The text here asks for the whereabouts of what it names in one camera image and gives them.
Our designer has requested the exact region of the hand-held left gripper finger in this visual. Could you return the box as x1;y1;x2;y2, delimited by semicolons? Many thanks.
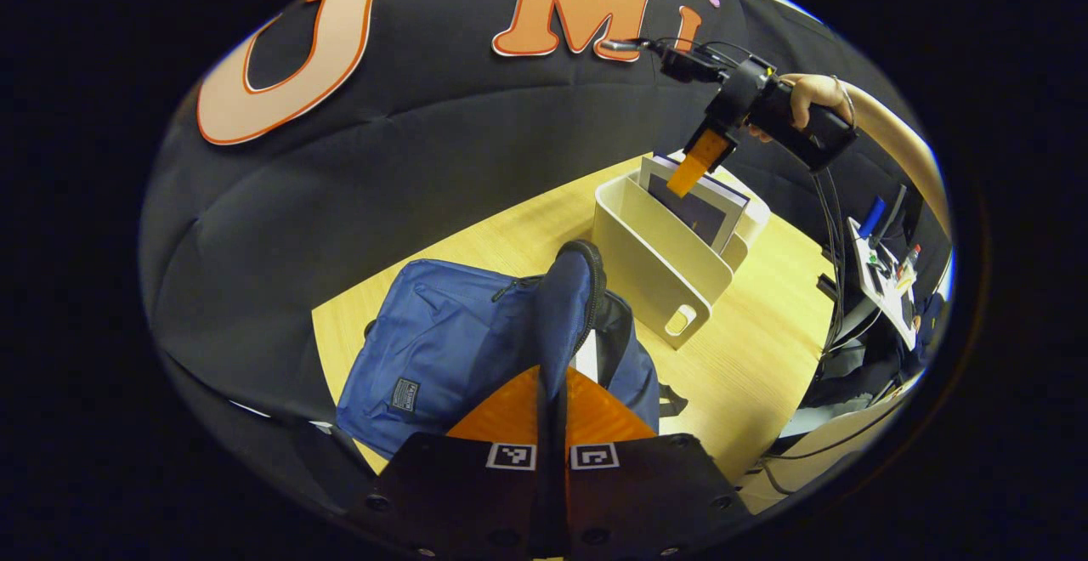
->
364;365;554;561
554;370;756;561

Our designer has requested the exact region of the dark blue cover book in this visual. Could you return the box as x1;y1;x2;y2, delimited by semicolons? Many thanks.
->
639;156;751;255

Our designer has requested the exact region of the white bookshelf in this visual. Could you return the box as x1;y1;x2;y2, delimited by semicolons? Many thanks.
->
592;150;773;350

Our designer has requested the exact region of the blue schoolbag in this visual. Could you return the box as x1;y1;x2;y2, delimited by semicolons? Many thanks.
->
336;240;691;462

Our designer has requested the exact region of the white side table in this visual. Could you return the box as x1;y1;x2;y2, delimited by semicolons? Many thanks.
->
847;216;921;351

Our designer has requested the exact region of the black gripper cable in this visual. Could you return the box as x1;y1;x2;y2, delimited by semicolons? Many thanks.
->
810;167;853;360

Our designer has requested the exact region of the blue tool handle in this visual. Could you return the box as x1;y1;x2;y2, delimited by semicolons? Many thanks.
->
858;196;887;240

